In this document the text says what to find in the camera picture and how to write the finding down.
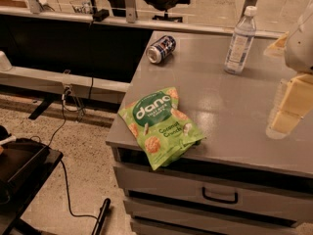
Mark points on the black drawer handle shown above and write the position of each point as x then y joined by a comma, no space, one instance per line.
228,199

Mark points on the black table leg bar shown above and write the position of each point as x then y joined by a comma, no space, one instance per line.
104,210

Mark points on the grey drawer cabinet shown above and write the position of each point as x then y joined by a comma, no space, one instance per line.
272,177

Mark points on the black box on ledge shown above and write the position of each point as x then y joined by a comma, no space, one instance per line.
100,15

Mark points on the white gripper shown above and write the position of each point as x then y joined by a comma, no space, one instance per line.
300,51

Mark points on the blue soda can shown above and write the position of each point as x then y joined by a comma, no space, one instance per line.
159,50

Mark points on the black side table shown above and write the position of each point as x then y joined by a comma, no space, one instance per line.
25,165

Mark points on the clear plastic water bottle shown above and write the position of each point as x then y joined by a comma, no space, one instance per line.
241,41

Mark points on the green rice chip bag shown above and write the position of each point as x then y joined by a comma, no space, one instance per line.
161,130

